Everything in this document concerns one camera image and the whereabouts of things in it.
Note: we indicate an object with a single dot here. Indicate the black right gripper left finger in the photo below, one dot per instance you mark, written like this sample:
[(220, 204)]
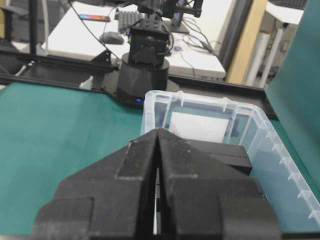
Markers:
[(111, 199)]

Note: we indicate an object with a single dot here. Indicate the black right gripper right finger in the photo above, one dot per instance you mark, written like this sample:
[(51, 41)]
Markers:
[(205, 199)]

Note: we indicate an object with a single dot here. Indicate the black box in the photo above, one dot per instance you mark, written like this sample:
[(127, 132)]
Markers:
[(233, 155)]

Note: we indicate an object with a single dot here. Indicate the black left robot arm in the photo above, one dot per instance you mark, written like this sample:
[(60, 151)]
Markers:
[(144, 68)]

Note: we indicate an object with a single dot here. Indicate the clear plastic storage case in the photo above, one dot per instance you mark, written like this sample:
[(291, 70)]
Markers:
[(208, 119)]

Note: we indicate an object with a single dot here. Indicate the green backdrop panel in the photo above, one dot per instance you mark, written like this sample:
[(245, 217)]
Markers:
[(295, 91)]

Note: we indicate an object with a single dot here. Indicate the black computer mouse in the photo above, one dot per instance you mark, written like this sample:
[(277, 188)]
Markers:
[(112, 38)]

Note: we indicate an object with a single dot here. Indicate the white desk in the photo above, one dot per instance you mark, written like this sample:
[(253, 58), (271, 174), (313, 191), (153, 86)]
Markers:
[(76, 38)]

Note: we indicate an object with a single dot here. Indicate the black monitor stand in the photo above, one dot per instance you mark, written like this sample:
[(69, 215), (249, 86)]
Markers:
[(180, 20)]

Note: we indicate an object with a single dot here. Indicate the black keyboard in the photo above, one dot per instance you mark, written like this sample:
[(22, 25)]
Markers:
[(126, 19)]

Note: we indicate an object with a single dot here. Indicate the smartphone with colourful screen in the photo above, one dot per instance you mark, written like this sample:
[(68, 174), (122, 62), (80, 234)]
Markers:
[(97, 18)]

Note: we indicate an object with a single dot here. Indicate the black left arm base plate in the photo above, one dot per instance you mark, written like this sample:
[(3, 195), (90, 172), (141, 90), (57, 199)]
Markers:
[(110, 80)]

